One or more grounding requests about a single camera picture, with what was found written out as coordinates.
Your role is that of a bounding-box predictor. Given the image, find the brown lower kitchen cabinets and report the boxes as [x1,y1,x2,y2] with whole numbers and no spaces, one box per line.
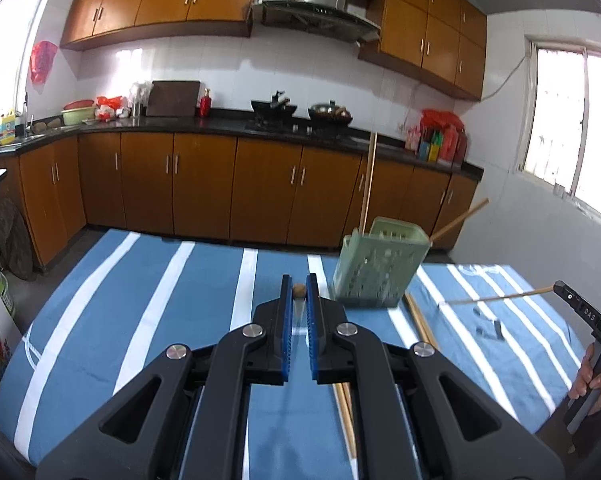
[0,119,483,266]

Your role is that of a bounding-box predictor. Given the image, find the brown kitchen cabinets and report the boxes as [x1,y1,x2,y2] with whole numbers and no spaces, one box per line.
[61,0,487,101]
[0,119,483,266]

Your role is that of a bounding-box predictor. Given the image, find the brown upper kitchen cabinets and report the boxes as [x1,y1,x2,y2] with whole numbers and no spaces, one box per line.
[61,0,487,101]

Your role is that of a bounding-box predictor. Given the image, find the person right hand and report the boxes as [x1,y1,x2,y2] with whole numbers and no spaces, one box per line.
[569,344,601,415]

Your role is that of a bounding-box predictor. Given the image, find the green perforated utensil holder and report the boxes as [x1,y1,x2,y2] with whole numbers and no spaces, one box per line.
[331,217,432,309]

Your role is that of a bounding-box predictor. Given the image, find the bamboo chopstick group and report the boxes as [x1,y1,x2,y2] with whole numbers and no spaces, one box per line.
[341,382,354,420]
[333,384,357,460]
[402,291,434,348]
[406,292,440,351]

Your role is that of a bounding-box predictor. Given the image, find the blue white striped tablecloth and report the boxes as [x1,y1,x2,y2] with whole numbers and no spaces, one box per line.
[0,230,584,479]

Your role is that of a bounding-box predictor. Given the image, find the lidded dark wok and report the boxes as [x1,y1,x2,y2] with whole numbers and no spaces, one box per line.
[308,101,353,129]

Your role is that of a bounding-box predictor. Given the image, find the red items on counter corner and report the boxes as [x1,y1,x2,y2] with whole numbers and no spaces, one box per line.
[405,110,469,167]

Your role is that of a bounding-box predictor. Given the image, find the red bottle on counter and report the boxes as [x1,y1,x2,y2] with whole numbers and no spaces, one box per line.
[198,88,212,118]

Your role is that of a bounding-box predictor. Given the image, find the dark wooden cutting board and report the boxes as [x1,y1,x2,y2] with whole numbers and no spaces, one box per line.
[145,80,201,117]

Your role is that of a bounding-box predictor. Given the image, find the red bag on counter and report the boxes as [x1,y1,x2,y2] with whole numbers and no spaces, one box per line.
[94,96,130,122]

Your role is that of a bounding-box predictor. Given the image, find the steel range hood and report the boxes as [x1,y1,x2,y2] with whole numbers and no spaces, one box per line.
[252,0,381,46]

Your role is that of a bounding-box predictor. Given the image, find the green plastic basin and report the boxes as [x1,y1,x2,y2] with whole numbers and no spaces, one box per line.
[62,100,95,126]

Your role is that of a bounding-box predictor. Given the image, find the yellow detergent bottle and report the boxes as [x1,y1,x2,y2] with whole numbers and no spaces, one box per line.
[0,110,18,146]

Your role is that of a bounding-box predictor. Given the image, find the black wok with handle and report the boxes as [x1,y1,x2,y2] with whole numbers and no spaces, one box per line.
[250,91,297,122]

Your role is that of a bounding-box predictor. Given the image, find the window with frame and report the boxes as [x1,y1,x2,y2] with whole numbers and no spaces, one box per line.
[519,40,601,221]

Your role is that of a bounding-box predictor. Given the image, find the red plastic bag on wall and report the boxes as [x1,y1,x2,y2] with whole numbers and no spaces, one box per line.
[29,40,58,84]

